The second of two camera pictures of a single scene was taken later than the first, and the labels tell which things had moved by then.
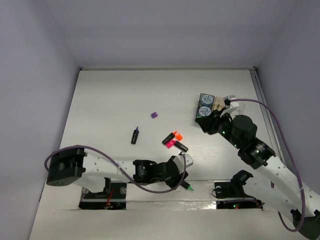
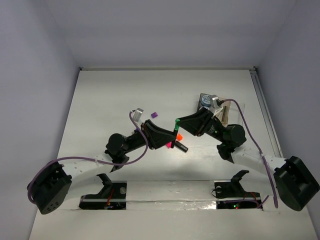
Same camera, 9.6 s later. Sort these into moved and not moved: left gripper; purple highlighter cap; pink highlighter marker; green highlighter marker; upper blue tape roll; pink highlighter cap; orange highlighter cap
Moved: left gripper; green highlighter marker
Not moved: pink highlighter cap; purple highlighter cap; upper blue tape roll; orange highlighter cap; pink highlighter marker
